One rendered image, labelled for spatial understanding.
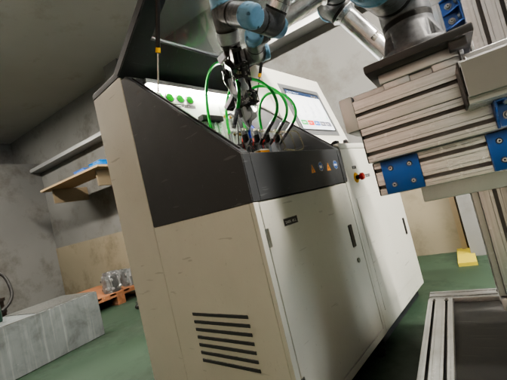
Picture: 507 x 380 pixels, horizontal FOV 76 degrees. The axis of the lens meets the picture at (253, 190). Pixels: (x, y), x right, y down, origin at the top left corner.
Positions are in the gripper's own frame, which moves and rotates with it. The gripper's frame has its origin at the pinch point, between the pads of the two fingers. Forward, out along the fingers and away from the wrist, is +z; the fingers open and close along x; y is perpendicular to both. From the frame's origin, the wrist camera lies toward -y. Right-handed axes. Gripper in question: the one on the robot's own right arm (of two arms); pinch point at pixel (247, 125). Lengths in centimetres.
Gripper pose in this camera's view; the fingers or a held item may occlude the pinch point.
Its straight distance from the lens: 146.8
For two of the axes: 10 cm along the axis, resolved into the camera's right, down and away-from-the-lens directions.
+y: 7.3, -2.1, -6.5
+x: 6.4, -1.1, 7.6
